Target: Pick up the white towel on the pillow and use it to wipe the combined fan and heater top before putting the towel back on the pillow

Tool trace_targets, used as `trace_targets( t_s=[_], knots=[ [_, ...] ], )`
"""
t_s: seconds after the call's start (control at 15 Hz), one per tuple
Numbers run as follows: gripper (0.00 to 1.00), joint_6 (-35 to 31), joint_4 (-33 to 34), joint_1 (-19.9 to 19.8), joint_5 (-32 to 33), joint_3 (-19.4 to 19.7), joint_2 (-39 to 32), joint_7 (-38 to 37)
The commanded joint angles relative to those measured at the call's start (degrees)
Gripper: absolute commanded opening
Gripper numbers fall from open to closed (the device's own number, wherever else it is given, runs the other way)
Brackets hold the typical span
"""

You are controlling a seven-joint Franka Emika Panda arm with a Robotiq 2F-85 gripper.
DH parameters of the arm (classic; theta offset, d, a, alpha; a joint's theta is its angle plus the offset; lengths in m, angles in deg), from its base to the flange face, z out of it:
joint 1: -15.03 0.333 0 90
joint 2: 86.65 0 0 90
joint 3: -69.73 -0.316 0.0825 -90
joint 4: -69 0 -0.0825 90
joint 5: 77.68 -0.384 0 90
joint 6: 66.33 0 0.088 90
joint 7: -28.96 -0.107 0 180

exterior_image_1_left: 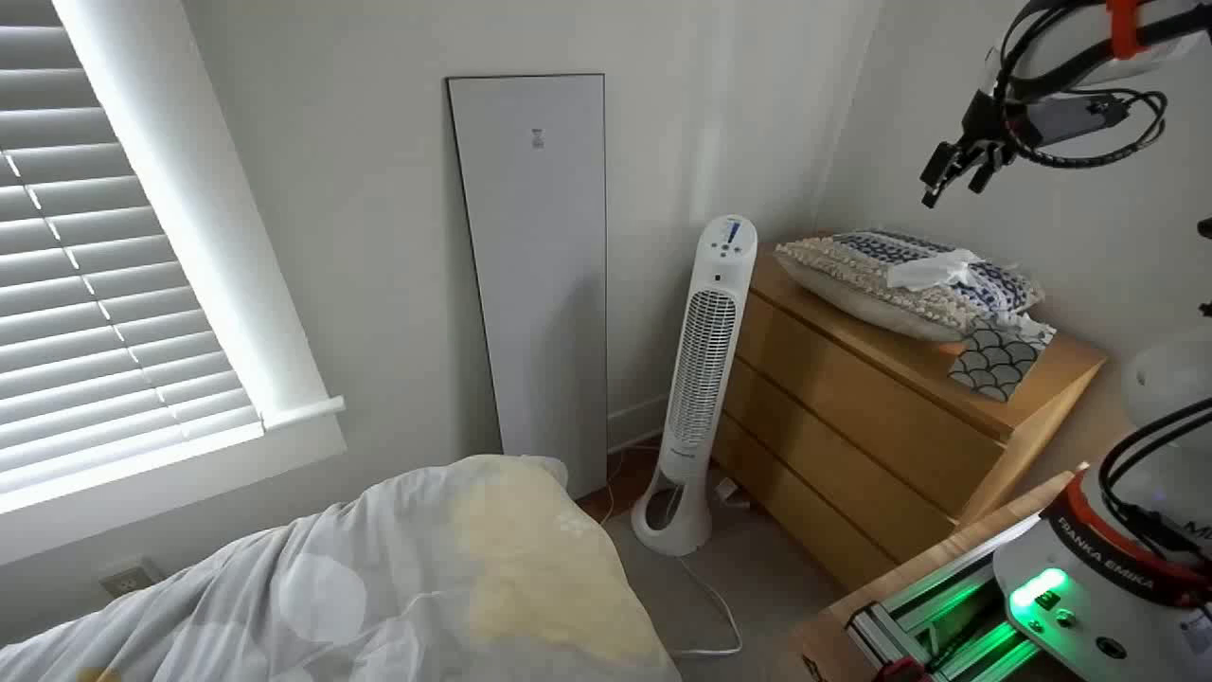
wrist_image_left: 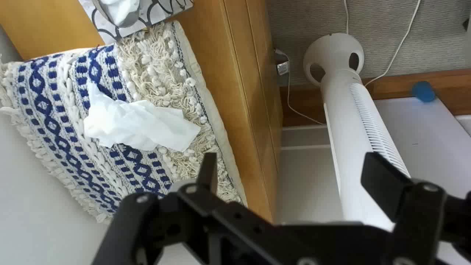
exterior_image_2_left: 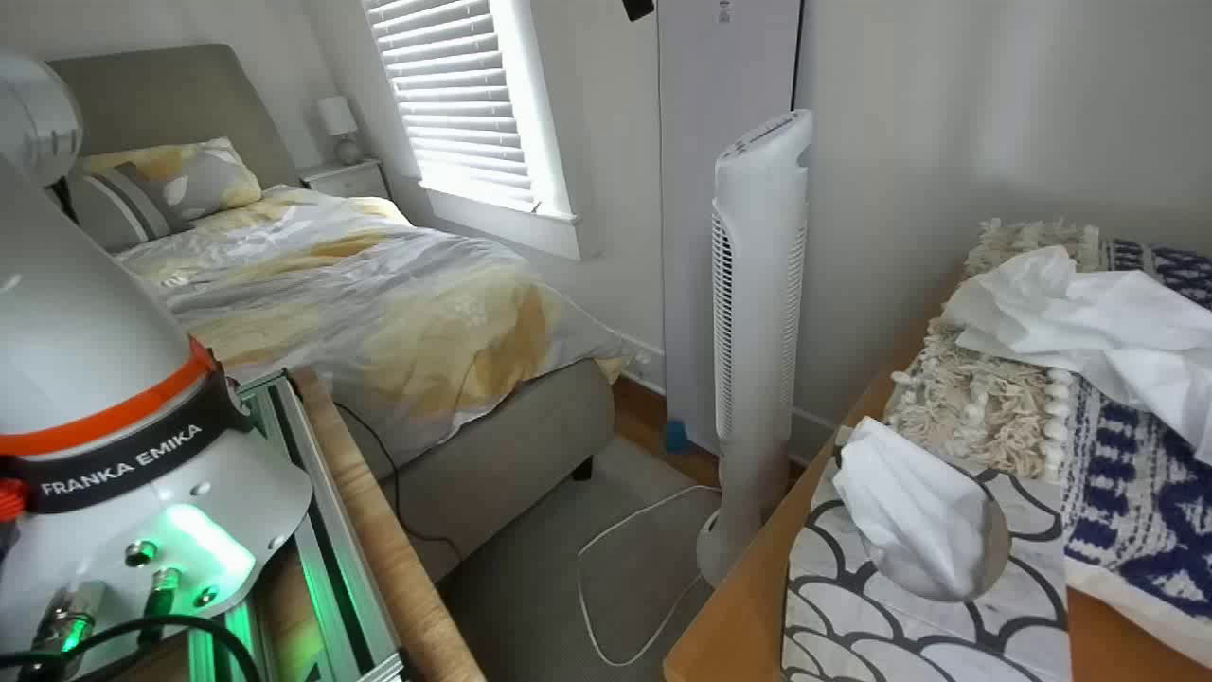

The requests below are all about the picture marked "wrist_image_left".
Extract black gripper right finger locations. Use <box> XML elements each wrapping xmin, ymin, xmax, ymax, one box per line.
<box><xmin>359</xmin><ymin>152</ymin><xmax>471</xmax><ymax>265</ymax></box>

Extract small blue object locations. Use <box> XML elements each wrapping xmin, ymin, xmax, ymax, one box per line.
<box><xmin>410</xmin><ymin>80</ymin><xmax>438</xmax><ymax>105</ymax></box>

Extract blue white patterned rug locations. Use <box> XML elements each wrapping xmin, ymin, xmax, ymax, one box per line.
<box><xmin>0</xmin><ymin>21</ymin><xmax>247</xmax><ymax>226</ymax></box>

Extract white fan power cable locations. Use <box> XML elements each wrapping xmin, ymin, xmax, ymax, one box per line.
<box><xmin>341</xmin><ymin>0</ymin><xmax>423</xmax><ymax>89</ymax></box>

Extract white towel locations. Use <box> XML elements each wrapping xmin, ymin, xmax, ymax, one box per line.
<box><xmin>82</xmin><ymin>80</ymin><xmax>203</xmax><ymax>154</ymax></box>

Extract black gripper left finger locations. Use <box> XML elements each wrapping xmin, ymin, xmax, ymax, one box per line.
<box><xmin>92</xmin><ymin>152</ymin><xmax>276</xmax><ymax>265</ymax></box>

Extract wooden dresser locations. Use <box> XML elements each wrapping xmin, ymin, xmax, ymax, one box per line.
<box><xmin>0</xmin><ymin>0</ymin><xmax>284</xmax><ymax>224</ymax></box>

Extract white tower fan heater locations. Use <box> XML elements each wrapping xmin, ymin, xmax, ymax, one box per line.
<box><xmin>301</xmin><ymin>33</ymin><xmax>415</xmax><ymax>233</ymax></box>

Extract grey rug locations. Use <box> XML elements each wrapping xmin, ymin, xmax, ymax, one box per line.
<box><xmin>266</xmin><ymin>0</ymin><xmax>471</xmax><ymax>79</ymax></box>

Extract white wall plug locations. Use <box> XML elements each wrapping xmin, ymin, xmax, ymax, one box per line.
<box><xmin>272</xmin><ymin>49</ymin><xmax>326</xmax><ymax>127</ymax></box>

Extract white tissue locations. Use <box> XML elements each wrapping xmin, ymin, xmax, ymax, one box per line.
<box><xmin>97</xmin><ymin>0</ymin><xmax>144</xmax><ymax>27</ymax></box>

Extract scale pattern tissue box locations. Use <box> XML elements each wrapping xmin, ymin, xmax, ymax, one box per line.
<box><xmin>77</xmin><ymin>0</ymin><xmax>195</xmax><ymax>45</ymax></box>

